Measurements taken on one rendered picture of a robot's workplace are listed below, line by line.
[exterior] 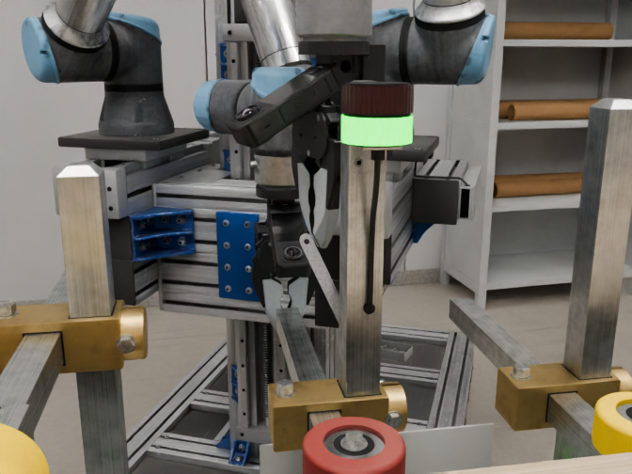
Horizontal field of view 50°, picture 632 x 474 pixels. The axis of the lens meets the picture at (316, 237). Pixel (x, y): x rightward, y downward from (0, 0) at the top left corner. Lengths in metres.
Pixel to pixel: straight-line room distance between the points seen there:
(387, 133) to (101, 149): 0.93
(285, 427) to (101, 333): 0.20
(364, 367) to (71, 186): 0.32
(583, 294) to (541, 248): 3.22
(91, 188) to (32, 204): 2.72
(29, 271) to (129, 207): 2.12
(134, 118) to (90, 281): 0.79
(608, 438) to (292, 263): 0.41
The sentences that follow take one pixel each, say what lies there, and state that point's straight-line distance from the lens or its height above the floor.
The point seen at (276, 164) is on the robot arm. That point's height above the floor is 1.06.
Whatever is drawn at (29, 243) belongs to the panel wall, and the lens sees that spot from 3.37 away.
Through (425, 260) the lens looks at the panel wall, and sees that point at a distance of 3.67.
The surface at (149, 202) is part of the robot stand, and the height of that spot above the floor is 0.91.
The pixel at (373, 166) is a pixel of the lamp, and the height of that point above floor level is 1.10.
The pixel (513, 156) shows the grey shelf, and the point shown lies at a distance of 3.75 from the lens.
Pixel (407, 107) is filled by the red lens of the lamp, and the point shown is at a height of 1.15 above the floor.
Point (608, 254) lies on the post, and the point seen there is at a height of 1.00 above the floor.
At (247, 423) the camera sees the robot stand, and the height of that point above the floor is 0.38.
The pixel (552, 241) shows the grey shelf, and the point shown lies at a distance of 3.99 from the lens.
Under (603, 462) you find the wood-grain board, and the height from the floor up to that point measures 0.90.
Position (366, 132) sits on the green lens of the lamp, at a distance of 0.55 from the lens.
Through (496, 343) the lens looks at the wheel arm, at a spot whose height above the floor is 0.86.
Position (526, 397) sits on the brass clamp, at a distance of 0.74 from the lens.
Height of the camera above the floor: 1.20
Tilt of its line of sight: 15 degrees down
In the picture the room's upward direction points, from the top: straight up
